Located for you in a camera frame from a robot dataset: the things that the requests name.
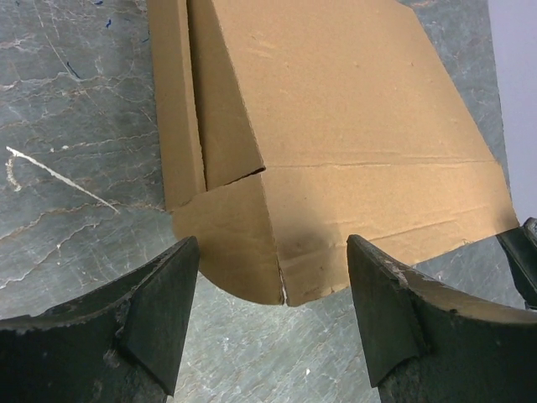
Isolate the cardboard box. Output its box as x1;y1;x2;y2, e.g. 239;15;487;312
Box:
147;1;518;306

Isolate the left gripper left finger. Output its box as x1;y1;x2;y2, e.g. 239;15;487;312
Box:
1;237;200;397

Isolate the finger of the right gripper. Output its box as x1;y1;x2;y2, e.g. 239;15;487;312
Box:
497;217;537;311

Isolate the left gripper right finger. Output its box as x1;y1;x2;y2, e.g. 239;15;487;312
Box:
347;235;536;389

